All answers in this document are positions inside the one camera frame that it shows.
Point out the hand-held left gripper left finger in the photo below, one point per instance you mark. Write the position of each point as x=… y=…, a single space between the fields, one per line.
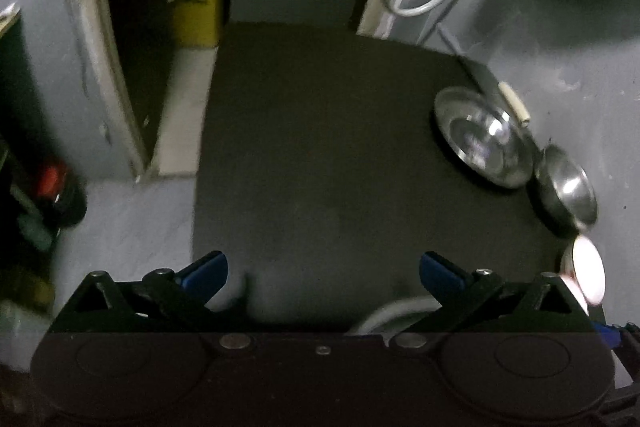
x=206 y=276

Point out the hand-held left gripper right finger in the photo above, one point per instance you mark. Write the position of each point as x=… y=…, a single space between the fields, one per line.
x=441 y=277

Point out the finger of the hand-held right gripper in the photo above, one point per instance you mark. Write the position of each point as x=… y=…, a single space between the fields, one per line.
x=607 y=333

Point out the white bowl with red rim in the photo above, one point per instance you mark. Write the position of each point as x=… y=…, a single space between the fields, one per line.
x=586 y=269

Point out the stainless steel plate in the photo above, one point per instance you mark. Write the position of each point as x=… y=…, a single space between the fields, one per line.
x=482 y=137

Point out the stainless steel bowl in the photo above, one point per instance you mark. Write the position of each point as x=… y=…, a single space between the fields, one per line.
x=567 y=189

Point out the red-capped jar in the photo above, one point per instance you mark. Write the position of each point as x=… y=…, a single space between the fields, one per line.
x=52 y=179

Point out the small white cylinder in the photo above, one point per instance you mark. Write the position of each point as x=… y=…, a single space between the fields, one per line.
x=515 y=104

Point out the yellow bin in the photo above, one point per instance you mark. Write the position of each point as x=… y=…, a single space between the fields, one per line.
x=197 y=19

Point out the wooden door frame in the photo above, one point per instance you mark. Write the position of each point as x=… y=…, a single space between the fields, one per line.
x=107 y=72

